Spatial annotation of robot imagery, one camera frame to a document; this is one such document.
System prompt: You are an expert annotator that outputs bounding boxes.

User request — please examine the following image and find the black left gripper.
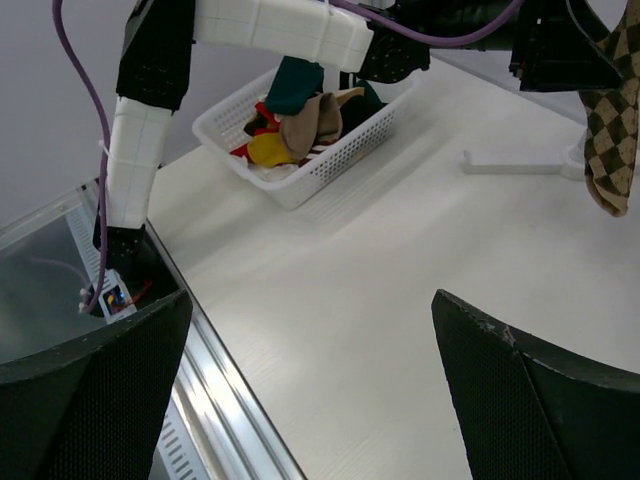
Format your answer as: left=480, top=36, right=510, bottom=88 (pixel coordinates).
left=469, top=0, right=626, bottom=93

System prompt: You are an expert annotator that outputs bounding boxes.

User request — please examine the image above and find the black socks pile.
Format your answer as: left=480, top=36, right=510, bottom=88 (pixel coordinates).
left=340, top=80, right=386, bottom=138

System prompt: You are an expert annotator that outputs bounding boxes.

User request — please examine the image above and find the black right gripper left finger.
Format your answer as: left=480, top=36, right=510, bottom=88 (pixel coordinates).
left=1, top=290, right=193, bottom=479

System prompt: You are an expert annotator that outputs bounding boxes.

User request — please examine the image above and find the plain brown ribbed sock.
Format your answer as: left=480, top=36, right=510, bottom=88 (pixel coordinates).
left=280, top=93, right=342, bottom=160

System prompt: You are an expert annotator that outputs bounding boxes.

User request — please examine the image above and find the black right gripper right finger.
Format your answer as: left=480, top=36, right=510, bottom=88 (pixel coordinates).
left=431, top=290, right=639, bottom=479

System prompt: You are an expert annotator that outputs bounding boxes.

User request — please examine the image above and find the red white sock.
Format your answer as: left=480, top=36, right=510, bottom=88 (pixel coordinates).
left=244, top=101, right=280, bottom=137

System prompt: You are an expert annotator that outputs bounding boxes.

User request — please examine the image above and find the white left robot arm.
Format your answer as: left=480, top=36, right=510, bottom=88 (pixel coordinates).
left=93, top=1, right=639, bottom=272

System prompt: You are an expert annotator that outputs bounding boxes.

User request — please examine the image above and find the white drying rack stand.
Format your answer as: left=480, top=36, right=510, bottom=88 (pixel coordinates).
left=461, top=146, right=585, bottom=181

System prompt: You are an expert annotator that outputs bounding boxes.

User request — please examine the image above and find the yellow red sock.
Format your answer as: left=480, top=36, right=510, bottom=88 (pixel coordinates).
left=231, top=133, right=298, bottom=169

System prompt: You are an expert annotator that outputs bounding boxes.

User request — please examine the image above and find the dark teal sock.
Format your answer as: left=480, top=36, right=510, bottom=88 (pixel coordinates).
left=264, top=56, right=324, bottom=116

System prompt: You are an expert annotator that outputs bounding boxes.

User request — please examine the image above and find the aluminium mounting rail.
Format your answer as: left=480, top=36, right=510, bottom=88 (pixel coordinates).
left=147, top=225, right=306, bottom=479

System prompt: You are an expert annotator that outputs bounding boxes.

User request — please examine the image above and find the white plastic laundry basket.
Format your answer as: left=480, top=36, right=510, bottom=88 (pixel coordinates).
left=193, top=71, right=420, bottom=209

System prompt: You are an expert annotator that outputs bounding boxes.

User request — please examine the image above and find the beige brown argyle sock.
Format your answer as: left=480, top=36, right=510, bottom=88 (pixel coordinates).
left=579, top=0, right=639, bottom=217

